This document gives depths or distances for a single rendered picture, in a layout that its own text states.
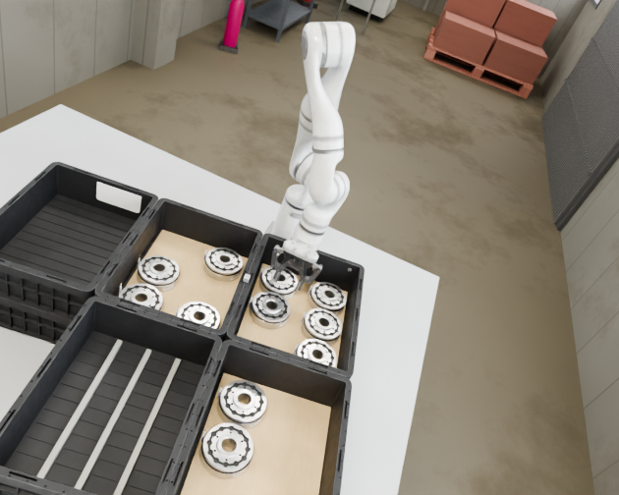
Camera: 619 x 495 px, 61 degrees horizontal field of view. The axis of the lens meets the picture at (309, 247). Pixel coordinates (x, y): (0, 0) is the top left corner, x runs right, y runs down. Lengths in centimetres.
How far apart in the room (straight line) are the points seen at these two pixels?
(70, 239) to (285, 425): 74
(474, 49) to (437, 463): 529
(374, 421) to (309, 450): 31
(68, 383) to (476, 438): 184
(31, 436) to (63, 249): 51
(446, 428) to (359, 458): 117
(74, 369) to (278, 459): 47
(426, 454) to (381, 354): 87
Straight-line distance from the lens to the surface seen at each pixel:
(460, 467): 245
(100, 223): 155
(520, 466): 263
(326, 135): 119
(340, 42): 118
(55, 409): 118
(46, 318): 136
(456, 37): 680
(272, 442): 118
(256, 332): 134
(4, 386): 137
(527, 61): 694
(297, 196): 152
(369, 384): 152
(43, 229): 153
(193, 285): 140
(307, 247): 128
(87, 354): 125
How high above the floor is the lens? 184
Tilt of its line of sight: 38 degrees down
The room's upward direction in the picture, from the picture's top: 22 degrees clockwise
